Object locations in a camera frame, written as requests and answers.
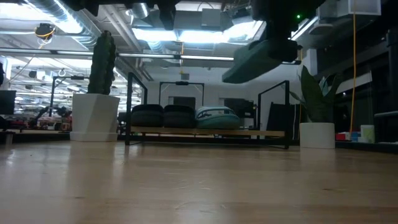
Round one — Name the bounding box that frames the silver ventilation duct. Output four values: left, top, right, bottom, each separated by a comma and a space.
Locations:
23, 0, 103, 52

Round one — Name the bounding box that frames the wooden shelf black metal frame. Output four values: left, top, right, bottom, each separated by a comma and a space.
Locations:
125, 72, 290, 149

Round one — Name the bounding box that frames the black equipment cabinet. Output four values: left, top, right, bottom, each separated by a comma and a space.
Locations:
223, 98, 258, 119

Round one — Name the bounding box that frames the white and green container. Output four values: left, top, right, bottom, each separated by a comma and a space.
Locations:
360, 124, 376, 144

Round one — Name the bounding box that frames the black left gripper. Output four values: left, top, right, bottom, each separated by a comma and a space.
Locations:
70, 0, 177, 31

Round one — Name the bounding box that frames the yellow cable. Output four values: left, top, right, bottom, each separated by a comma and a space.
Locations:
349, 12, 358, 134

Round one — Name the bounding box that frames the grey ceiling box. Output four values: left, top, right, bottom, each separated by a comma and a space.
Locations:
201, 8, 222, 27

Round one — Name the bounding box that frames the black background rig frame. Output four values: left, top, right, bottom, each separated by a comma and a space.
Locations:
50, 75, 91, 113
158, 81, 205, 108

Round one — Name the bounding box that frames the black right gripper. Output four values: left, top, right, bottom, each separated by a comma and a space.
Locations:
251, 0, 326, 63

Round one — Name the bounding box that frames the long ceiling light bar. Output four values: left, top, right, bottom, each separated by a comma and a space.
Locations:
0, 48, 302, 65

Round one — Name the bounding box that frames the black bin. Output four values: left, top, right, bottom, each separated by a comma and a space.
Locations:
374, 111, 398, 144

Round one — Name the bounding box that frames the green snake plant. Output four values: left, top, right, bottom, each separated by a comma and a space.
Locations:
289, 65, 345, 124

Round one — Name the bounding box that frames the tall green cactus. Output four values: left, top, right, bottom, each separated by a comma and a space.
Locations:
87, 30, 117, 96

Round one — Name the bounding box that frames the green slide sandal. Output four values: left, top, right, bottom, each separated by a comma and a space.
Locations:
222, 39, 282, 84
195, 105, 241, 130

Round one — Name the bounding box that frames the black panel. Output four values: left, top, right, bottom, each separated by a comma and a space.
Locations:
266, 102, 301, 141

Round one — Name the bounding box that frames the black monitor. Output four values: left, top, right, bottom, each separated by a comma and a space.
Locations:
0, 90, 17, 115

